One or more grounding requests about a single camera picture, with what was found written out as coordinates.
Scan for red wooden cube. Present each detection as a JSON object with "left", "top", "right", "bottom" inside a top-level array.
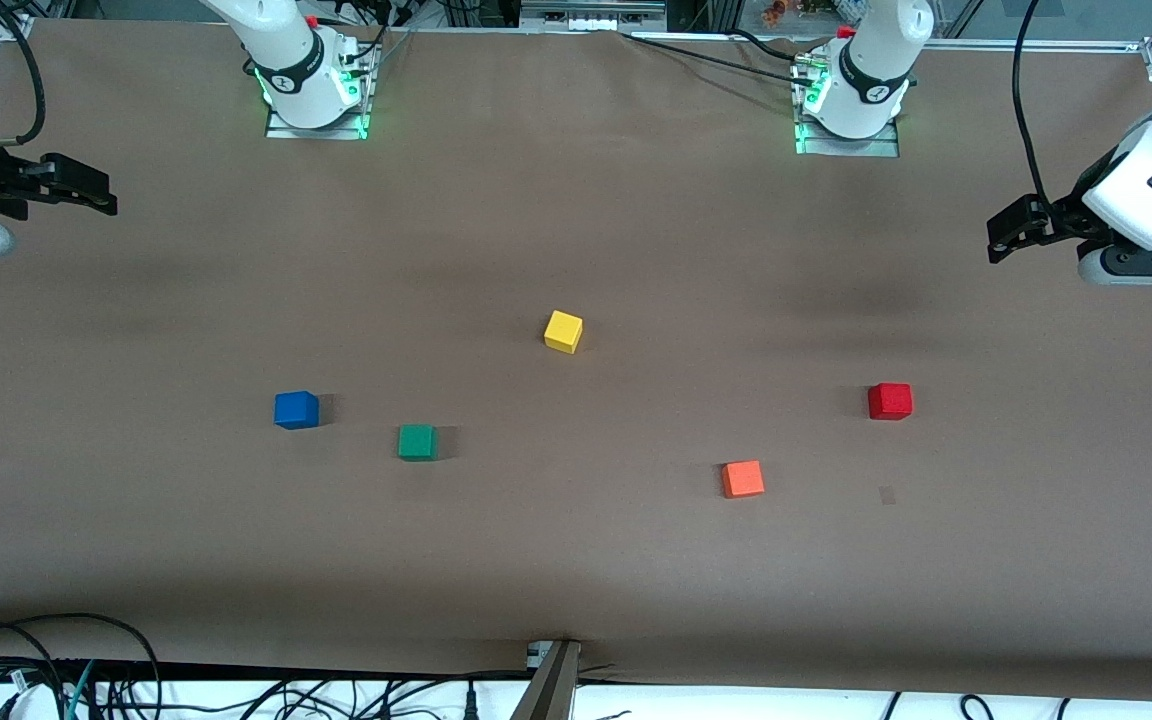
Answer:
[{"left": 868, "top": 382, "right": 914, "bottom": 422}]

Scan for blue wooden cube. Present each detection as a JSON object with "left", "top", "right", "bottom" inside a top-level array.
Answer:
[{"left": 274, "top": 390, "right": 321, "bottom": 431}]

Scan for orange wooden cube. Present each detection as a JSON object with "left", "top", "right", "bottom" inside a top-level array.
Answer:
[{"left": 721, "top": 460, "right": 766, "bottom": 499}]

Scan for yellow wooden cube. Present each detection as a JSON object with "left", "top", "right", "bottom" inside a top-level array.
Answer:
[{"left": 544, "top": 310, "right": 584, "bottom": 355}]

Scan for brown table cover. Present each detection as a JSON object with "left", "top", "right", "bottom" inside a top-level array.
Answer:
[{"left": 0, "top": 18, "right": 1152, "bottom": 701}]

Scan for aluminium profile beam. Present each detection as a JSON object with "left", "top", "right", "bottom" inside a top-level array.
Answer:
[{"left": 509, "top": 640, "right": 583, "bottom": 720}]

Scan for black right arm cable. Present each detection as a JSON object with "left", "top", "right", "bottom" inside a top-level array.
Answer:
[{"left": 0, "top": 0, "right": 45, "bottom": 149}]

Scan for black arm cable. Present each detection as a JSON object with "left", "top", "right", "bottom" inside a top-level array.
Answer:
[
  {"left": 1012, "top": 0, "right": 1053, "bottom": 201},
  {"left": 0, "top": 0, "right": 45, "bottom": 149}
]

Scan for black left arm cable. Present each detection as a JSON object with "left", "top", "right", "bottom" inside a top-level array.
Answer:
[{"left": 1012, "top": 0, "right": 1053, "bottom": 201}]

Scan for aluminium table rail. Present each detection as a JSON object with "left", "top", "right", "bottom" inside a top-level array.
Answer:
[{"left": 921, "top": 38, "right": 1152, "bottom": 53}]

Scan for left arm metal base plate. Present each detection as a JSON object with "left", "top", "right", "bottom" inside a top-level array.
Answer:
[{"left": 793, "top": 55, "right": 902, "bottom": 158}]

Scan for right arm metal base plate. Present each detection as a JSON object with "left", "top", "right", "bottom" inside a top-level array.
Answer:
[{"left": 265, "top": 40, "right": 377, "bottom": 141}]

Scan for short black table cable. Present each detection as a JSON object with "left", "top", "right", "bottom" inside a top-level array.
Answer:
[{"left": 731, "top": 28, "right": 807, "bottom": 63}]

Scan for long black table cable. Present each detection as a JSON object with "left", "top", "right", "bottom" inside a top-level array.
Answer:
[{"left": 621, "top": 30, "right": 817, "bottom": 85}]

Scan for black looping floor cable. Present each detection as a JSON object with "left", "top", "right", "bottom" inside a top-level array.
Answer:
[{"left": 0, "top": 612, "right": 163, "bottom": 720}]

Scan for silver frame piece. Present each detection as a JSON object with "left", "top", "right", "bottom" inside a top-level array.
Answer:
[{"left": 521, "top": 0, "right": 667, "bottom": 31}]

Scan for teal cable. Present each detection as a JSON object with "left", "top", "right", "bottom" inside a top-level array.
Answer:
[{"left": 61, "top": 658, "right": 97, "bottom": 720}]

